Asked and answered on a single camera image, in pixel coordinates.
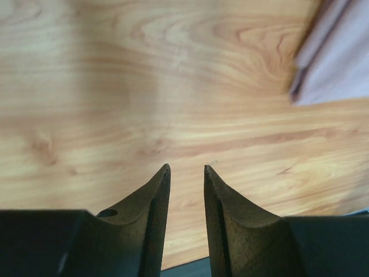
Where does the pink printed t shirt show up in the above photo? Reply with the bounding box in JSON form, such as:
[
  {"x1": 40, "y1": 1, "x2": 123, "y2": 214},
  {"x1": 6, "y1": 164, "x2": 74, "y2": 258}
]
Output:
[{"x1": 289, "y1": 1, "x2": 368, "y2": 106}]

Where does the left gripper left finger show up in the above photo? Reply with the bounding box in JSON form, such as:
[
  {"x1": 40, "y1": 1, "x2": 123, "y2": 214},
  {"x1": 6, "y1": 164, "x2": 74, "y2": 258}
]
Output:
[{"x1": 1, "y1": 165, "x2": 171, "y2": 276}]

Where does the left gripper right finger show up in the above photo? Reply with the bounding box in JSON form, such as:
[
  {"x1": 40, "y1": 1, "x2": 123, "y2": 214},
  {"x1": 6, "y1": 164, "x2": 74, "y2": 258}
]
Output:
[{"x1": 204, "y1": 166, "x2": 368, "y2": 276}]

